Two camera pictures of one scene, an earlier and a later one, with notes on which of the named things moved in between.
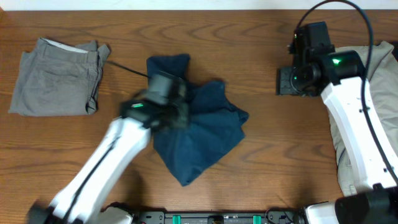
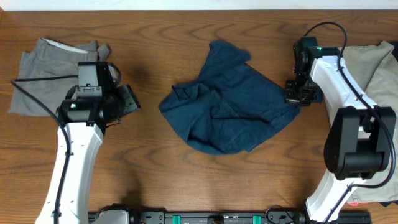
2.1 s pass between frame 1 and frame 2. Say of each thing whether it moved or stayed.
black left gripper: moved
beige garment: stayed
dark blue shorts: moved
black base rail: stayed
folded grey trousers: stayed
